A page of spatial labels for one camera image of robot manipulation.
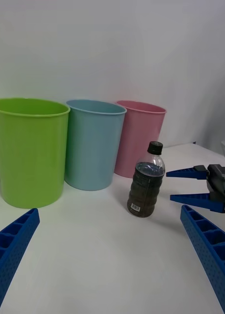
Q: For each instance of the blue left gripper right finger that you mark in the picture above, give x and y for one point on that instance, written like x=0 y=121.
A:
x=210 y=255

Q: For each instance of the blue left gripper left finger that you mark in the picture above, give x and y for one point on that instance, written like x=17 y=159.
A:
x=11 y=250

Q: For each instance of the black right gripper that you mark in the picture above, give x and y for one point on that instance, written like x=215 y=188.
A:
x=218 y=181

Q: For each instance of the dark drink plastic bottle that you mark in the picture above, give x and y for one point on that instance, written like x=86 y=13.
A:
x=144 y=191

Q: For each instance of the pink plastic waste bin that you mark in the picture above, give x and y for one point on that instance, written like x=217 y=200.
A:
x=139 y=132

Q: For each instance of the green plastic waste bin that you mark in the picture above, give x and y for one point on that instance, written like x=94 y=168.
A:
x=31 y=159

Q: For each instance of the pale blue plastic waste bin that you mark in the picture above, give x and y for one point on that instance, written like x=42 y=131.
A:
x=92 y=152

